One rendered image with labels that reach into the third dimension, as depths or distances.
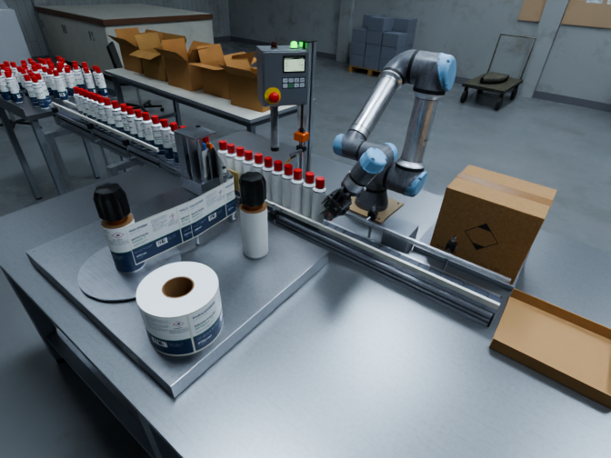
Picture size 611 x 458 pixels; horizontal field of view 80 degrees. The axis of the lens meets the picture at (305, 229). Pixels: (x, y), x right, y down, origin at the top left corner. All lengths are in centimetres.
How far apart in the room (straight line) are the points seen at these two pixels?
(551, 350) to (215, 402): 94
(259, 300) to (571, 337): 93
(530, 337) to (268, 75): 118
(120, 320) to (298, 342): 50
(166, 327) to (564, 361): 107
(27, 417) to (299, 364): 149
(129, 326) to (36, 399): 119
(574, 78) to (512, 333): 700
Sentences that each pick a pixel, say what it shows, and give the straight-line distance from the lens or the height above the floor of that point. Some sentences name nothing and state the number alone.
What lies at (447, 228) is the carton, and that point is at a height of 97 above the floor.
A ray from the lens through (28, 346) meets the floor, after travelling 253.
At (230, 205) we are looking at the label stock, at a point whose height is 96.
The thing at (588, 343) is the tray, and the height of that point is 83.
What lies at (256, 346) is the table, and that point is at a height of 83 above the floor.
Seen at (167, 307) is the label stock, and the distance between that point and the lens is 95.
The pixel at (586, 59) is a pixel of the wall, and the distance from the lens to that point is 800.
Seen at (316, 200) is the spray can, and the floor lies 101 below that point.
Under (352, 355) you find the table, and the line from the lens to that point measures 108.
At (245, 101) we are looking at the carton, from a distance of 313.
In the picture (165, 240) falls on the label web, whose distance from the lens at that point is 128.
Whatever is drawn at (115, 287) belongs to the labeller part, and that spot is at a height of 89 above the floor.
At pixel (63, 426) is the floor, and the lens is 214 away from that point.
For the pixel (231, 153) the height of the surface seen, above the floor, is 105.
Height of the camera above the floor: 169
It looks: 35 degrees down
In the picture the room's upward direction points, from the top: 3 degrees clockwise
